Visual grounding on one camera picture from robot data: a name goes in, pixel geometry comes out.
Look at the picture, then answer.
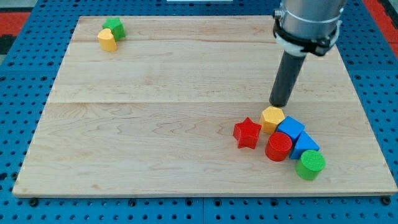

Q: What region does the yellow heart block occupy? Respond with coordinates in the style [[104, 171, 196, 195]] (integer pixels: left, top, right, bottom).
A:
[[97, 28, 118, 52]]

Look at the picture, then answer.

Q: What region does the light wooden board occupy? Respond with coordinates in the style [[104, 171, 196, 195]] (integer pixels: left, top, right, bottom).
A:
[[12, 16, 397, 198]]

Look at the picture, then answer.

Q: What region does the blue cube block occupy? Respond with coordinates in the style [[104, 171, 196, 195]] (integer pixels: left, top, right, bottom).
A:
[[276, 116, 305, 143]]

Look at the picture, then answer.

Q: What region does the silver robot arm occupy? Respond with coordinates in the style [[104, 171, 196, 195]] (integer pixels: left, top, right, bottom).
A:
[[272, 0, 347, 57]]

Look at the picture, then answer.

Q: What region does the red star block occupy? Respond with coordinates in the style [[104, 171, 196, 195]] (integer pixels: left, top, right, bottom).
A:
[[233, 117, 262, 149]]

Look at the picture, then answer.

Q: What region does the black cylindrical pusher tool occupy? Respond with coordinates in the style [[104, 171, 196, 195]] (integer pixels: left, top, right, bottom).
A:
[[269, 52, 306, 107]]

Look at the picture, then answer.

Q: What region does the red cylinder block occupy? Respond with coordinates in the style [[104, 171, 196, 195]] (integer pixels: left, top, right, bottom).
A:
[[265, 132, 292, 162]]

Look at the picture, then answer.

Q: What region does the green cylinder block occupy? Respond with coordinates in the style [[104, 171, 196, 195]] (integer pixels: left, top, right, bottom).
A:
[[295, 150, 326, 180]]

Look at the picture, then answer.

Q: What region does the yellow hexagon block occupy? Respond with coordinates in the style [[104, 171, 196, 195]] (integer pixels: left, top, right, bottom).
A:
[[259, 106, 285, 134]]

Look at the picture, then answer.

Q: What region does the green star block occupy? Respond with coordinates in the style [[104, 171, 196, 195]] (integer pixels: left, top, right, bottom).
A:
[[102, 17, 126, 42]]

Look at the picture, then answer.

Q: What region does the blue triangle block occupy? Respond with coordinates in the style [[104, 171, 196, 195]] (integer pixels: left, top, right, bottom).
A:
[[289, 131, 320, 159]]

